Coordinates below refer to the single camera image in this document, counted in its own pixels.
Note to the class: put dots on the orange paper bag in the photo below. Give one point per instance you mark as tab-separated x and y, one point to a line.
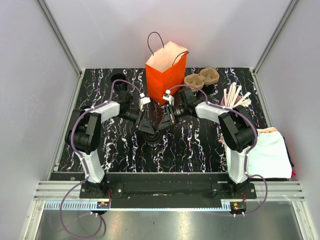
165	69

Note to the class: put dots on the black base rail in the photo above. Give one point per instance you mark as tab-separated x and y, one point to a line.
211	192

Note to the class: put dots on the white folded cloth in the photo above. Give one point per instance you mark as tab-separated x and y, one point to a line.
269	158

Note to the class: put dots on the stack of pulp carriers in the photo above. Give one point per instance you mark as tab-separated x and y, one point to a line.
207	76

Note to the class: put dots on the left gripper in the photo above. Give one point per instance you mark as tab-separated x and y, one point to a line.
142	121

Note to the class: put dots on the single black cup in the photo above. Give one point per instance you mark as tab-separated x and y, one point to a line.
153	144

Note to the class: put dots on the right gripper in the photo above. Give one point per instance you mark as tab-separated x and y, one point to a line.
168	119

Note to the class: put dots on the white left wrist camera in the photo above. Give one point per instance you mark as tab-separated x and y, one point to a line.
143	100

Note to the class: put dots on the red white sachet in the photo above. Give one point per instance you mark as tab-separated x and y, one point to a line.
221	140

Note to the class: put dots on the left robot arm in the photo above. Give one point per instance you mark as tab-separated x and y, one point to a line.
84	134

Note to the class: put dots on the stack of black cups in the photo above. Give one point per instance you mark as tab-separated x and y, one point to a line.
119	82

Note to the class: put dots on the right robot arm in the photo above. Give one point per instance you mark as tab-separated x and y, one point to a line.
239	133

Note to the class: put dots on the single black lid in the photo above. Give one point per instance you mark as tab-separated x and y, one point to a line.
155	136

